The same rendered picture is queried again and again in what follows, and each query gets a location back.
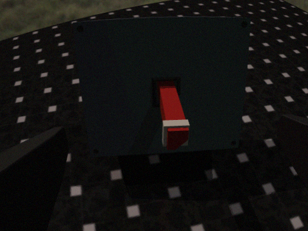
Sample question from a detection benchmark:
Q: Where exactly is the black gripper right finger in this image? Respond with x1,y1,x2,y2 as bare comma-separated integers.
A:
277,114,308,190

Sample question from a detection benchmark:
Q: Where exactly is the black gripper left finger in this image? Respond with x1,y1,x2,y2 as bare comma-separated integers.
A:
0,126,69,231

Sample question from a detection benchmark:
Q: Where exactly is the dark grey sloped panel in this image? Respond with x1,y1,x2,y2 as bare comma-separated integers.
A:
73,16,251,157

